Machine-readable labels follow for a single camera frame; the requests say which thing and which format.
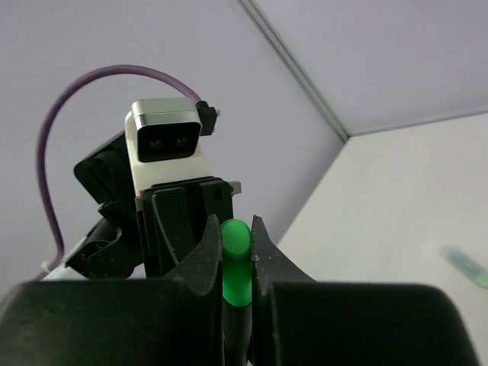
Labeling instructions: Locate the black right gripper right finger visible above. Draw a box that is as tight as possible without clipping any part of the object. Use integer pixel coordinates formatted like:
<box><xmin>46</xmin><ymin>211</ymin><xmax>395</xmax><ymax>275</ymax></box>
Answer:
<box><xmin>251</xmin><ymin>217</ymin><xmax>480</xmax><ymax>365</ymax></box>

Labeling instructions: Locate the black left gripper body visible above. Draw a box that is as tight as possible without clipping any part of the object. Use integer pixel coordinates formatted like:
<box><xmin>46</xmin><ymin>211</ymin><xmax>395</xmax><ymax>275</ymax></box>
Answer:
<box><xmin>135</xmin><ymin>177</ymin><xmax>242</xmax><ymax>278</ymax></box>

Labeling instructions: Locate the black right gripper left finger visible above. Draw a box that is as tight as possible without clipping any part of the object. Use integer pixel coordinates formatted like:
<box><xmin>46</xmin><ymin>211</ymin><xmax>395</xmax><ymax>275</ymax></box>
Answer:
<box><xmin>1</xmin><ymin>215</ymin><xmax>223</xmax><ymax>365</ymax></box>

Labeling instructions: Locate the black green-tipped marker pen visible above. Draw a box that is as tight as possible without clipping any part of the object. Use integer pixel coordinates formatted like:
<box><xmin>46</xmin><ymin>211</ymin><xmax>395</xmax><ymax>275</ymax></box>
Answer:
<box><xmin>223</xmin><ymin>300</ymin><xmax>252</xmax><ymax>366</ymax></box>

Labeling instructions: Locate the green pen cap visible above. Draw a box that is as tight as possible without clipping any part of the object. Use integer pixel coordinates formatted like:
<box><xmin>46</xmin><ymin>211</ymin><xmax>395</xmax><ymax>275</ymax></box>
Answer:
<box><xmin>221</xmin><ymin>219</ymin><xmax>252</xmax><ymax>307</ymax></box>

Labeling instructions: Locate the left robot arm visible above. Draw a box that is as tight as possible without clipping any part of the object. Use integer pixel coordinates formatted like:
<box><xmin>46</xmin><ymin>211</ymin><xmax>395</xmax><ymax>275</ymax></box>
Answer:
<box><xmin>41</xmin><ymin>133</ymin><xmax>242</xmax><ymax>281</ymax></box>

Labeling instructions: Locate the pale green highlighter pen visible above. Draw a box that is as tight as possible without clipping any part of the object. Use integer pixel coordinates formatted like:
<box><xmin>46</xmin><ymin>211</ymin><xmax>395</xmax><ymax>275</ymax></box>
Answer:
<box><xmin>441</xmin><ymin>246</ymin><xmax>487</xmax><ymax>290</ymax></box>

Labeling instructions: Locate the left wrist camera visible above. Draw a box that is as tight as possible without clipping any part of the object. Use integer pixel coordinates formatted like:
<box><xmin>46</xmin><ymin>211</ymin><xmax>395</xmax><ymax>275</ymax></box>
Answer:
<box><xmin>125</xmin><ymin>98</ymin><xmax>211</xmax><ymax>197</ymax></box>

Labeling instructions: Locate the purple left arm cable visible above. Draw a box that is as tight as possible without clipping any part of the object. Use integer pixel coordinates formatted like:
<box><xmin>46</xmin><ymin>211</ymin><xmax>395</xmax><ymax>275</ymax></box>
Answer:
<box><xmin>34</xmin><ymin>64</ymin><xmax>221</xmax><ymax>281</ymax></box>

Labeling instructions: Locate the left aluminium frame post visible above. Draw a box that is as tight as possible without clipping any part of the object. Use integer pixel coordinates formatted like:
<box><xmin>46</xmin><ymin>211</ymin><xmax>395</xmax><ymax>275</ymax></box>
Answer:
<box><xmin>236</xmin><ymin>0</ymin><xmax>351</xmax><ymax>143</ymax></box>

